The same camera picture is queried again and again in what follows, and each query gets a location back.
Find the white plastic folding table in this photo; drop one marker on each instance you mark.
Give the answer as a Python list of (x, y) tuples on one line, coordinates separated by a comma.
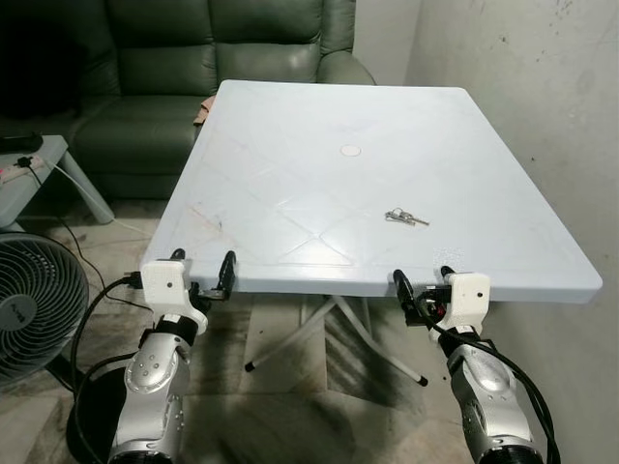
[(319, 174)]

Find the small brown item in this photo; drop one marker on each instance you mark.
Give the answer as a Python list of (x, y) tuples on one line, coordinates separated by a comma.
[(203, 109)]

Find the black floor fan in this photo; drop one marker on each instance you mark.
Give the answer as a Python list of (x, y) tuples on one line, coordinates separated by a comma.
[(34, 300)]

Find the small grey side table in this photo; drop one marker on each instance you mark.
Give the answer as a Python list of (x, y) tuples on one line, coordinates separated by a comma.
[(29, 179)]

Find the dark green leather sofa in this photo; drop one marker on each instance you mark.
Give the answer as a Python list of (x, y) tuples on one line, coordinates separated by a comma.
[(164, 68)]

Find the flat black device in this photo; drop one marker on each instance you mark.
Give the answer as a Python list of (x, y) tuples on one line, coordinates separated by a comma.
[(19, 142)]

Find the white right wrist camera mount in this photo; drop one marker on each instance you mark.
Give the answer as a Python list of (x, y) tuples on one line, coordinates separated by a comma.
[(469, 295)]

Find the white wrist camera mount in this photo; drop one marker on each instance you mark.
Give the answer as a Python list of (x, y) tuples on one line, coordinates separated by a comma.
[(166, 285), (469, 295)]

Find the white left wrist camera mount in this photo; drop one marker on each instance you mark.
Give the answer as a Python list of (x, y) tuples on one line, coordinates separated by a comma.
[(166, 285)]

